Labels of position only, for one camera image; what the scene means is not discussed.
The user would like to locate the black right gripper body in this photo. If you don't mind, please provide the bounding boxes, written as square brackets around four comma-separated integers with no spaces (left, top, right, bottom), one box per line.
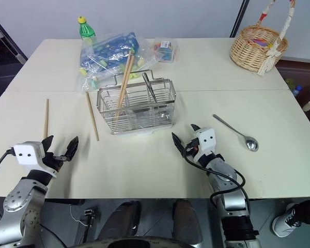
[184,137,201,158]

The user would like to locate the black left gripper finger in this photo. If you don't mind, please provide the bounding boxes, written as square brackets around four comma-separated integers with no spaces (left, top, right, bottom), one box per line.
[64,135,80,162]
[40,135,54,156]

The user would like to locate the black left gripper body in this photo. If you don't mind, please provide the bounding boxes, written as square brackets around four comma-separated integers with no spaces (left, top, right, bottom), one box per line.
[43,151,68,172]

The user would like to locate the wooden chopstick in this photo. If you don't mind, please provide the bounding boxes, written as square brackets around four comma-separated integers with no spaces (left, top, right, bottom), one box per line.
[85,91,100,142]
[115,50,132,122]
[43,98,50,140]
[118,54,135,108]

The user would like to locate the metal spoon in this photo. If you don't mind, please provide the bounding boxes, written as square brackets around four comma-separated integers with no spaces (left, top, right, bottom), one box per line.
[212,114,259,152]
[142,73,172,121]
[145,72,159,102]

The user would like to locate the small clear bag colourful pieces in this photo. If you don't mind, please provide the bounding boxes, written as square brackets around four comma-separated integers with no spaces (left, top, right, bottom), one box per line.
[151,36,181,65]

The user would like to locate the clear bag with blue toys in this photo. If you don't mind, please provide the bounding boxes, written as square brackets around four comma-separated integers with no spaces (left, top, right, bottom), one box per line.
[78,30,159,91]

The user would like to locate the dark robot torso rim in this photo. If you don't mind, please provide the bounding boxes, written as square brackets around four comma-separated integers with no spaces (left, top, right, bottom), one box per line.
[84,236,195,248]

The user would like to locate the dark upright pole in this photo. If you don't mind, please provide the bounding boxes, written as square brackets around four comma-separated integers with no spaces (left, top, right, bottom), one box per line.
[229,0,245,38]

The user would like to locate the green plastic bottle yellow cap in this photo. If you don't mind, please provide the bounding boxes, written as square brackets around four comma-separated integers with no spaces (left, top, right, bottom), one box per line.
[77,16,97,42]

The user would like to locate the white sneaker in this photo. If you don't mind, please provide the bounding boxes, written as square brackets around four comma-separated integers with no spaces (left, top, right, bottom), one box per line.
[271,203,304,238]

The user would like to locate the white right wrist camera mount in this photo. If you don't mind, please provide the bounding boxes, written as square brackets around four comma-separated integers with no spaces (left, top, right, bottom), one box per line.
[194,127,218,164]

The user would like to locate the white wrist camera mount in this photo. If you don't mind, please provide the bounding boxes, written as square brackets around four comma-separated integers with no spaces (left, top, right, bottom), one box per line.
[194,127,218,164]
[12,141,59,179]

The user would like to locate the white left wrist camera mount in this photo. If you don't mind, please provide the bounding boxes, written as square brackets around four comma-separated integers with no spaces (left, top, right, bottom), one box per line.
[12,141,59,179]

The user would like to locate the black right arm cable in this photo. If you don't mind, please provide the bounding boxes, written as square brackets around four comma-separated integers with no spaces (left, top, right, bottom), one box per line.
[184,154,250,209]

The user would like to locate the metal wire cutlery rack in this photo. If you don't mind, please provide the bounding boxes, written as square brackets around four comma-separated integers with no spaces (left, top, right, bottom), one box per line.
[96,69,177,137]

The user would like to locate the white cable with black connector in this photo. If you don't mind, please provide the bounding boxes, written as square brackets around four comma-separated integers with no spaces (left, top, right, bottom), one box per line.
[69,203,97,228]

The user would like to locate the wicker basket with handle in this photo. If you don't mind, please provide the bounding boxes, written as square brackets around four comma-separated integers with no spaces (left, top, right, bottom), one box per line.
[229,0,298,76]

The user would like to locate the black metal frame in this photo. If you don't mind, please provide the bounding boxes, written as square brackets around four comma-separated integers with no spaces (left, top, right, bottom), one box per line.
[0,10,29,64]

